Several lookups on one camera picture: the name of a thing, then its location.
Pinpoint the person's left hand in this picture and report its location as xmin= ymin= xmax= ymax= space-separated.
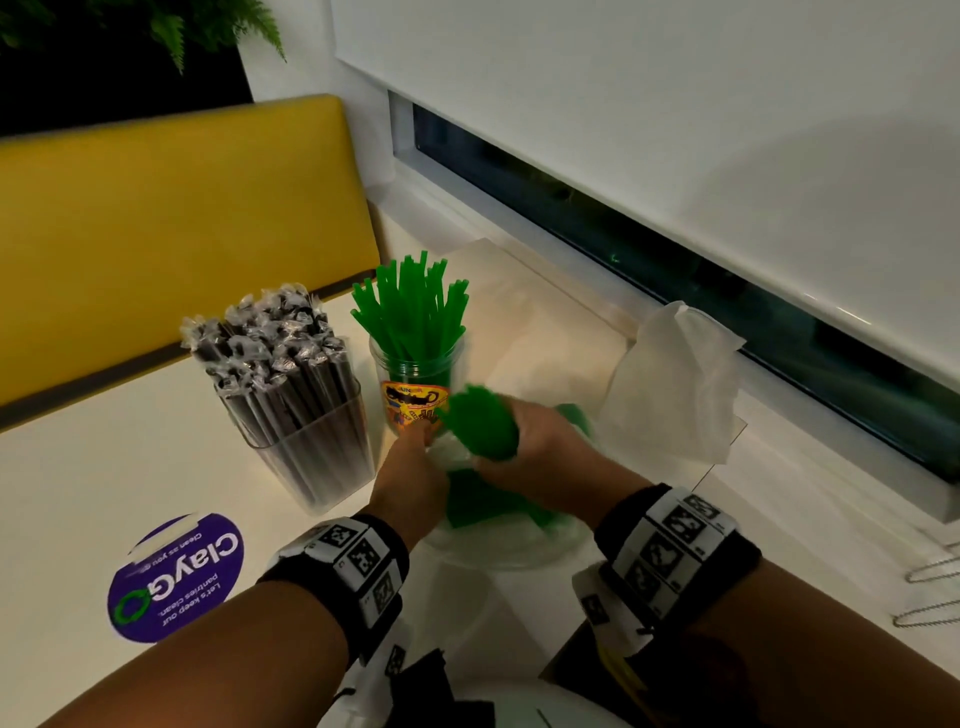
xmin=363 ymin=427 xmax=451 ymax=553

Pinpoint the person's right hand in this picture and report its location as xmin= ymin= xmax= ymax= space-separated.
xmin=472 ymin=397 xmax=654 ymax=530

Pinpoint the clear cup with colourful sticker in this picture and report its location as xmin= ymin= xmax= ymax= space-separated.
xmin=368 ymin=337 xmax=466 ymax=444

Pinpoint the clear square plastic container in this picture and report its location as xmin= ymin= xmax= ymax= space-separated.
xmin=217 ymin=382 xmax=376 ymax=515

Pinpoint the clear plastic bag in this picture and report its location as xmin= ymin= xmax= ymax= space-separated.
xmin=419 ymin=434 xmax=601 ymax=571
xmin=596 ymin=301 xmax=748 ymax=466

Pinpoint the pack of green straws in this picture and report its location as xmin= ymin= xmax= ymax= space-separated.
xmin=434 ymin=384 xmax=594 ymax=530

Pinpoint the bunch of green straws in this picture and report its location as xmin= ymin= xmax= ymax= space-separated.
xmin=350 ymin=251 xmax=472 ymax=376

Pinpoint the bundle of gray straws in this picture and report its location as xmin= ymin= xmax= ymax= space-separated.
xmin=179 ymin=282 xmax=373 ymax=504

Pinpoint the person's left forearm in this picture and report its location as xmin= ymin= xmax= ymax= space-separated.
xmin=37 ymin=581 xmax=350 ymax=728

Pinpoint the person's right forearm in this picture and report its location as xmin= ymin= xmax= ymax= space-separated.
xmin=686 ymin=558 xmax=960 ymax=728

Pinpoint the black marker band right wrist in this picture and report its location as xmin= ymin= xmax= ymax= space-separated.
xmin=592 ymin=483 xmax=763 ymax=639

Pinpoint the yellow chair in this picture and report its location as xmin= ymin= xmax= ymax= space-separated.
xmin=592 ymin=637 xmax=661 ymax=721

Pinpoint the white shirt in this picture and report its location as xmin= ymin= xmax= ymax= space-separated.
xmin=449 ymin=678 xmax=635 ymax=728

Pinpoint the purple round sticker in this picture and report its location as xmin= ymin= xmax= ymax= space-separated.
xmin=107 ymin=512 xmax=246 ymax=645

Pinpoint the yellow bench backrest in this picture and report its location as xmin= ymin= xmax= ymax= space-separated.
xmin=0 ymin=93 xmax=382 ymax=410

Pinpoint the white roller blind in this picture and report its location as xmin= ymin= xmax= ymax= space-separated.
xmin=329 ymin=0 xmax=960 ymax=391

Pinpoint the black planter box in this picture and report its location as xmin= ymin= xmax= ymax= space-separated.
xmin=0 ymin=29 xmax=255 ymax=138

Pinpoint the green fern plant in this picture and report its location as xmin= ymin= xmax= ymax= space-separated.
xmin=0 ymin=0 xmax=286 ymax=75

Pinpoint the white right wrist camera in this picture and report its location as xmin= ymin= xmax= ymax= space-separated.
xmin=572 ymin=562 xmax=654 ymax=660

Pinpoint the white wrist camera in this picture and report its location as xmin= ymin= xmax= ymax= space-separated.
xmin=318 ymin=622 xmax=414 ymax=728
xmin=572 ymin=562 xmax=654 ymax=660

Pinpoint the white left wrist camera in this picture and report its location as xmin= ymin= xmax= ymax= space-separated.
xmin=318 ymin=622 xmax=414 ymax=728

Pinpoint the black chest strap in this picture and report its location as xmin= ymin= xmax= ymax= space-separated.
xmin=386 ymin=648 xmax=496 ymax=728

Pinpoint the metal bead chain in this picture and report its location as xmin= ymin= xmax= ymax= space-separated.
xmin=892 ymin=541 xmax=960 ymax=630

